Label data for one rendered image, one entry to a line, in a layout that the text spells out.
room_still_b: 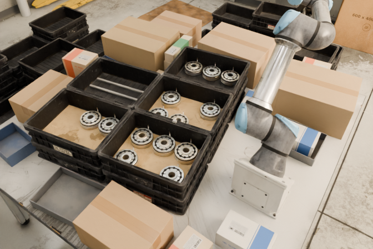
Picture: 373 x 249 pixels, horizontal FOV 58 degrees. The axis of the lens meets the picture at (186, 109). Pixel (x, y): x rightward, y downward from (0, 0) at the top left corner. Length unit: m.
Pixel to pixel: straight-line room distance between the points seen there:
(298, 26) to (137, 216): 0.96
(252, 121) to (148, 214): 0.54
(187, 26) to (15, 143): 1.28
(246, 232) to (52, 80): 1.29
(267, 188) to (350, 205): 1.25
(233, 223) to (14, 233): 1.53
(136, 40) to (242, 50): 0.65
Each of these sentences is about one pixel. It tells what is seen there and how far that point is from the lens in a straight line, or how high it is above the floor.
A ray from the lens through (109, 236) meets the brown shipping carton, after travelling 1.32.
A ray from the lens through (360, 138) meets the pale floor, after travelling 3.05.
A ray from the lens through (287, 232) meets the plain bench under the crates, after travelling 1.53.
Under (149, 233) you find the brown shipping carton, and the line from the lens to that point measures 1.30.
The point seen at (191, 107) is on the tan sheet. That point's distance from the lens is 1.75.
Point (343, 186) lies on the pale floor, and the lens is 2.68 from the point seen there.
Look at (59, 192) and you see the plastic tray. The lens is 1.67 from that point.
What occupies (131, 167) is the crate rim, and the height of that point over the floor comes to 0.93.
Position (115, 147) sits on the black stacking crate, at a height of 0.86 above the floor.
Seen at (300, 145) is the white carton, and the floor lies 0.78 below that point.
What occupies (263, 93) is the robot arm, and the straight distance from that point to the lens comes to 1.41.
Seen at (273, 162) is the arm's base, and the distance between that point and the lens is 1.43.
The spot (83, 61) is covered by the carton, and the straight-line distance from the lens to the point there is 1.99.
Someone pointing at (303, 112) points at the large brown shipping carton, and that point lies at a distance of 1.87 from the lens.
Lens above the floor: 2.02
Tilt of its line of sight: 43 degrees down
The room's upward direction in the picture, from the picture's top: straight up
